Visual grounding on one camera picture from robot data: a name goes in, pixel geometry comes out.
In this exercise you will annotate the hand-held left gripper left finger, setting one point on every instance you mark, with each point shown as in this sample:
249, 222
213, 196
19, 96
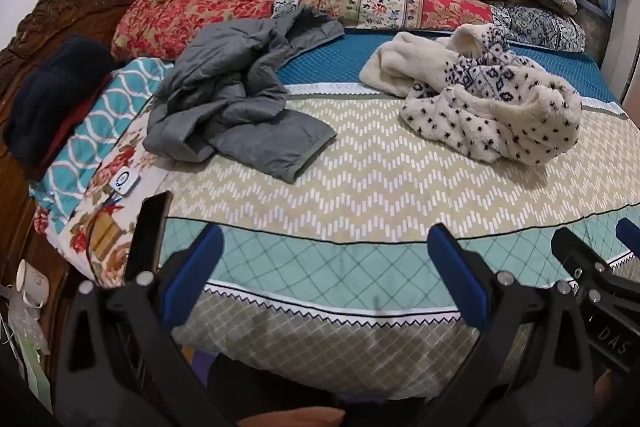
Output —
192, 277

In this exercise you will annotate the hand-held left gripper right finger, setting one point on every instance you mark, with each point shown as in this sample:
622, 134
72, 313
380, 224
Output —
457, 277

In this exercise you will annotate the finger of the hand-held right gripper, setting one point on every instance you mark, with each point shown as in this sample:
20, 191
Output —
580, 254
629, 232

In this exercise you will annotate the white patterned fleece robe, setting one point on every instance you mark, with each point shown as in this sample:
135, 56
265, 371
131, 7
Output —
500, 117

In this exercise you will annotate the person's left hand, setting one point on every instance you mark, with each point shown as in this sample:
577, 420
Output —
295, 419

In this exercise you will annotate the black smartphone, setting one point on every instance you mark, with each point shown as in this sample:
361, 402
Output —
147, 232

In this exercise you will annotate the floral pillow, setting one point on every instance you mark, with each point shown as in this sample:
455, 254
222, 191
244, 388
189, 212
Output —
100, 232

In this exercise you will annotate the white blanket controller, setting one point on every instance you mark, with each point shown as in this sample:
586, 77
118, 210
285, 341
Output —
125, 181

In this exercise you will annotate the white mug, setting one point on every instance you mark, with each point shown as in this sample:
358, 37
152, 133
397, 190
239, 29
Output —
32, 282

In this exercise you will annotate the grey puffer jacket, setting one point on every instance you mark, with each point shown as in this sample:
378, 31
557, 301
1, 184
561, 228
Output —
225, 107

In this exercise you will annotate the white cabinet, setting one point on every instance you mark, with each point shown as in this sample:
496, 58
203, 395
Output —
622, 57

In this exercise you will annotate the teal lattice pillow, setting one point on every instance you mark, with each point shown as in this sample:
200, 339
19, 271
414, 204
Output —
100, 127

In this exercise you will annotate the green box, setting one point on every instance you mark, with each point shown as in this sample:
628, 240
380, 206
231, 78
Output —
37, 377

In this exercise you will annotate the red cloth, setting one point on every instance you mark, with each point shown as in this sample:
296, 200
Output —
75, 122

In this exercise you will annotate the dark navy cloth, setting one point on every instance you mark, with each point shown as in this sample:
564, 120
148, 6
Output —
50, 102

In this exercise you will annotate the blue bed mat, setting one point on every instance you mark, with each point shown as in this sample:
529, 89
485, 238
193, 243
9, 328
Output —
350, 52

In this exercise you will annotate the red floral patchwork quilt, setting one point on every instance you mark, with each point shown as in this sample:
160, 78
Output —
200, 2

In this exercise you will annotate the carved wooden headboard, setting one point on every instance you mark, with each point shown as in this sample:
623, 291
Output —
75, 12

